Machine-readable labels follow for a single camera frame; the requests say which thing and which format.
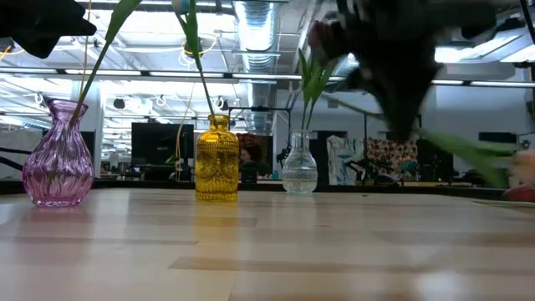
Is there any person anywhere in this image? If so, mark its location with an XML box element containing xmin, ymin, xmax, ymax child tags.
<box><xmin>238</xmin><ymin>144</ymin><xmax>271</xmax><ymax>185</ymax></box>

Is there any floral patterned cloth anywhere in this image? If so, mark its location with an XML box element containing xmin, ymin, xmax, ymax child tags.
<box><xmin>366</xmin><ymin>137</ymin><xmax>420</xmax><ymax>179</ymax></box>

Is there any silver air duct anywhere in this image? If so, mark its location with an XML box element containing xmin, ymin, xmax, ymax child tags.
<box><xmin>232</xmin><ymin>0</ymin><xmax>279</xmax><ymax>135</ymax></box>

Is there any red patterned tapestry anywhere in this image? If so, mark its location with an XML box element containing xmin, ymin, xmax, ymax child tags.
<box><xmin>236</xmin><ymin>132</ymin><xmax>273</xmax><ymax>151</ymax></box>

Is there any pink artificial tulip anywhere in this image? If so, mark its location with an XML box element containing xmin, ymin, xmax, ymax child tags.
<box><xmin>321</xmin><ymin>92</ymin><xmax>535</xmax><ymax>190</ymax></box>
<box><xmin>71</xmin><ymin>0</ymin><xmax>144</xmax><ymax>122</ymax></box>

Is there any white blue artificial tulip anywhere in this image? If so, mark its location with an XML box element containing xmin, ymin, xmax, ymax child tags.
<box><xmin>171</xmin><ymin>0</ymin><xmax>217</xmax><ymax>117</ymax></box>

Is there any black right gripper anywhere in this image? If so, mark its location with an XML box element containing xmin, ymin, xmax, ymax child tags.
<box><xmin>332</xmin><ymin>0</ymin><xmax>445</xmax><ymax>142</ymax></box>

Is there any purple glass vase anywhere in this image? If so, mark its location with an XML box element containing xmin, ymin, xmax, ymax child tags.
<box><xmin>21</xmin><ymin>98</ymin><xmax>95</xmax><ymax>208</ymax></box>

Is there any thin hanging yellow cord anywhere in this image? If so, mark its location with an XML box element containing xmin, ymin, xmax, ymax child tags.
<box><xmin>78</xmin><ymin>11</ymin><xmax>92</xmax><ymax>104</ymax></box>

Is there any black rig frame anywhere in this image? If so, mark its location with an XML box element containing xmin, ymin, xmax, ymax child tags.
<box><xmin>227</xmin><ymin>105</ymin><xmax>293</xmax><ymax>168</ymax></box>

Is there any clear glass vase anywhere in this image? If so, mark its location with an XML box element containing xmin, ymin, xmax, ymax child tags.
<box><xmin>281</xmin><ymin>129</ymin><xmax>318</xmax><ymax>196</ymax></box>

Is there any small black monitor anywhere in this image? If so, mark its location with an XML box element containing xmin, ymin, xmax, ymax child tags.
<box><xmin>477</xmin><ymin>131</ymin><xmax>518</xmax><ymax>146</ymax></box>

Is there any long horizontal light bar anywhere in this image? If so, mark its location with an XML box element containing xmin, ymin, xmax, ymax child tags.
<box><xmin>0</xmin><ymin>65</ymin><xmax>535</xmax><ymax>89</ymax></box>

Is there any large black monitor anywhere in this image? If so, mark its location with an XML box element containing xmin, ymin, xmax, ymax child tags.
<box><xmin>130</xmin><ymin>121</ymin><xmax>196</xmax><ymax>167</ymax></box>

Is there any black metal table frame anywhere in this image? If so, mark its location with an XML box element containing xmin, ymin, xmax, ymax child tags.
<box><xmin>0</xmin><ymin>177</ymin><xmax>535</xmax><ymax>200</ymax></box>

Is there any white draped cloth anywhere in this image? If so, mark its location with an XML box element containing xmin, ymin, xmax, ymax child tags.
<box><xmin>325</xmin><ymin>134</ymin><xmax>365</xmax><ymax>186</ymax></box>

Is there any yellow glass vase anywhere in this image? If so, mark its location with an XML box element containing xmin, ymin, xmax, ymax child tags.
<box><xmin>194</xmin><ymin>114</ymin><xmax>241</xmax><ymax>202</ymax></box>

